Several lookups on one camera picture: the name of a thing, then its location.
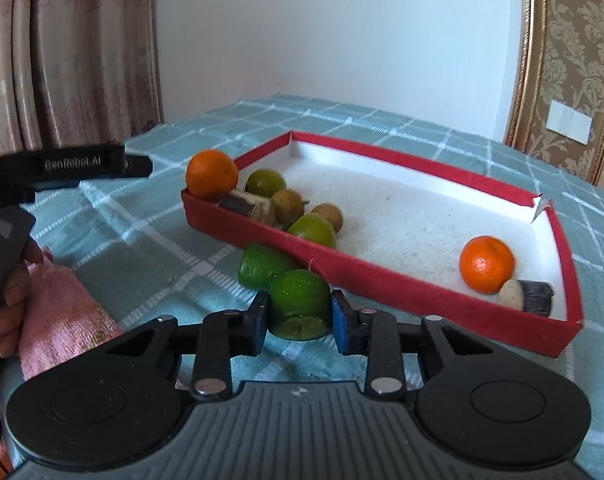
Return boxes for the pink patterned curtain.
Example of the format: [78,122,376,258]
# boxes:
[0,0,165,157]

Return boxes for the small brown kiwi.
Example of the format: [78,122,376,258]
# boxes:
[271,188,305,225]
[311,203,343,233]

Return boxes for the gold framed wall panel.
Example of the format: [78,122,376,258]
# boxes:
[502,0,604,187]

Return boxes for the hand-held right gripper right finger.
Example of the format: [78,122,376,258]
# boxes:
[331,289,500,402]

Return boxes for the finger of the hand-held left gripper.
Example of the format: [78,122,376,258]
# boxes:
[124,156,153,178]

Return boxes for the cut green lime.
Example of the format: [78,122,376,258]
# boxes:
[269,269,333,341]
[238,243,303,290]

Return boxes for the red cardboard box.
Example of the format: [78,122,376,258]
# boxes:
[181,130,584,360]

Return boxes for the dark sugarcane piece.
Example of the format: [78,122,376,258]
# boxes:
[498,279,556,318]
[218,190,277,225]

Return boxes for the teal plaid blanket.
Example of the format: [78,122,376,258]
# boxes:
[2,92,604,466]

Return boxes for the white light switch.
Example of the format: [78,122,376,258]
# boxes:
[546,100,594,144]

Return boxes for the green tomato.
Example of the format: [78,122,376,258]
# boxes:
[287,213,339,250]
[245,168,287,198]

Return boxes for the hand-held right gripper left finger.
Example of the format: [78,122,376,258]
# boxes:
[104,291,271,402]

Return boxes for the orange tangerine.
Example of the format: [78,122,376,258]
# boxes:
[459,236,516,295]
[185,150,239,198]

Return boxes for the person's left hand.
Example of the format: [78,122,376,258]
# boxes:
[0,240,45,359]

